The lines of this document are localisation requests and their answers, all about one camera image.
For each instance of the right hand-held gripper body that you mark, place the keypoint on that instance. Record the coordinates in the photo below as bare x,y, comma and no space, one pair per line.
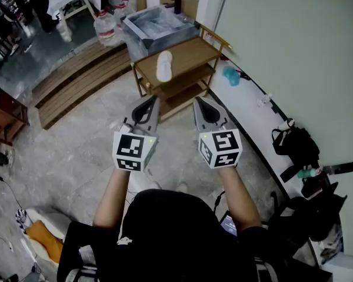
223,148

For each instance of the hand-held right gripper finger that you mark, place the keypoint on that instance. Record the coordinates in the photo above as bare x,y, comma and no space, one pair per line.
211,112
196,113

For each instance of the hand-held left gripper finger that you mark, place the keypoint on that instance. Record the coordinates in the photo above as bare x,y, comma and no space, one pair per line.
155,116
135,113

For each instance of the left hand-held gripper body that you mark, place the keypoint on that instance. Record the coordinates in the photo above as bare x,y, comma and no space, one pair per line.
129,150

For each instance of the white slipper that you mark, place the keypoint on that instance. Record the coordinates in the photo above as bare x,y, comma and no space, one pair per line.
164,67

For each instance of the person's right forearm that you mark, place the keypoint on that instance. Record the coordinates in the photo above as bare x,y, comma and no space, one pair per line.
241,198

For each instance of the person's left forearm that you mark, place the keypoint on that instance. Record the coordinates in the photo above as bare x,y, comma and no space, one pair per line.
111,198

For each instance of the teal cloth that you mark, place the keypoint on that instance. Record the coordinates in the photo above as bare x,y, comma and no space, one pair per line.
231,75

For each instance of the wooden three-tier shelf rack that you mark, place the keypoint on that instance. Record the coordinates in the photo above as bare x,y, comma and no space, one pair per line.
179,69

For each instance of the crumpled clear plastic wrapper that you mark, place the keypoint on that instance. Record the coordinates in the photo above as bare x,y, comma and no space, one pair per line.
263,100

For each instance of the person's white right shoe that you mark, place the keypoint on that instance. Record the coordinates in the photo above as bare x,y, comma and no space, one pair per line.
181,187

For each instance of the stack of wooden planks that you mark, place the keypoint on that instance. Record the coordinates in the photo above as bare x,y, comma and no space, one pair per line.
79,81

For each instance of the white cup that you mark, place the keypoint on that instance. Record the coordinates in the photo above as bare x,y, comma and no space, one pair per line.
286,124

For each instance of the black bag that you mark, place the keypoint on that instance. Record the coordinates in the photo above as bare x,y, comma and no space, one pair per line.
297,145

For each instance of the tablet screen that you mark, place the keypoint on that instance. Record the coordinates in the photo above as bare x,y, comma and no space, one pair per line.
230,225

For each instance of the grey plastic-wrapped sink basin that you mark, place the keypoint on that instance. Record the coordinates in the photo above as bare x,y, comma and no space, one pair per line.
159,29

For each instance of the teal bottle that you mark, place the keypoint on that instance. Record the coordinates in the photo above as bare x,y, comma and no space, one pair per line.
307,173

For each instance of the large clear water jug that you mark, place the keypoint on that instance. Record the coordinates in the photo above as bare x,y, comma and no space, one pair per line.
106,29
123,12

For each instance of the person's black shirt torso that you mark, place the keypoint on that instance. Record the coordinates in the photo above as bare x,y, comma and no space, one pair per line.
164,239

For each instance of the white cushion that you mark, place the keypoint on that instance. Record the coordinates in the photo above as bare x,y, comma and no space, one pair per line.
51,219

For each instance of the dark faucet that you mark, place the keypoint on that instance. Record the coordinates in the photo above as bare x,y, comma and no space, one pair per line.
174,5

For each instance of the orange cloth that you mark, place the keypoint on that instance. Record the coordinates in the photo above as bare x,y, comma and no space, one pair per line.
45,241

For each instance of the brown wooden cabinet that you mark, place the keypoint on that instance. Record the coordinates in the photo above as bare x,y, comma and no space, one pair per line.
7,119

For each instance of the black-white checkered cloth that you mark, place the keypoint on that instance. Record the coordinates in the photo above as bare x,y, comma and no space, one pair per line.
21,218

